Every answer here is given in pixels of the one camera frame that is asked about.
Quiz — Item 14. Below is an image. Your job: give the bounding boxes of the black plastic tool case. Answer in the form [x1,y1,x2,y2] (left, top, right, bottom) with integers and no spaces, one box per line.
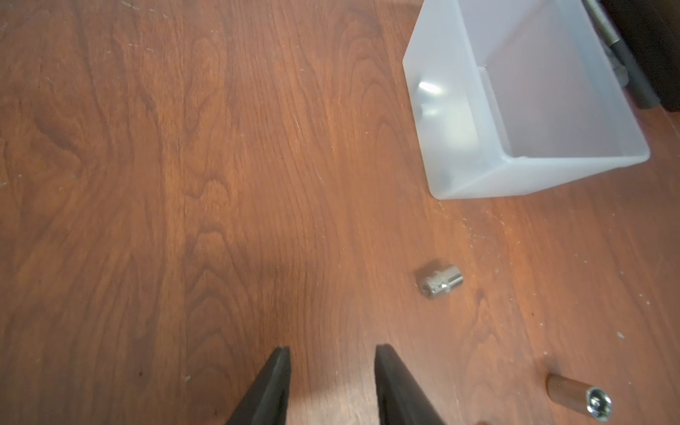
[602,0,679,113]

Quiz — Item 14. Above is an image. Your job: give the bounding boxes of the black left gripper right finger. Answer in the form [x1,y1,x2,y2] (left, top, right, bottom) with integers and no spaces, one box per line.
[374,345,444,425]

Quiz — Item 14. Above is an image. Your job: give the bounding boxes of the long silver socket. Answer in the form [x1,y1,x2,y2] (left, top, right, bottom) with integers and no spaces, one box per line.
[546,374,613,423]

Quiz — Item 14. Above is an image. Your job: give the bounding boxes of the translucent plastic storage box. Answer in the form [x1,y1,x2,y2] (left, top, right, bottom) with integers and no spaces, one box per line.
[403,0,650,200]

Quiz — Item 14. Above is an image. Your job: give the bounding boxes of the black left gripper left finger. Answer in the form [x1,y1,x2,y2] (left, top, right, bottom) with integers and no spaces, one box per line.
[227,346,291,425]

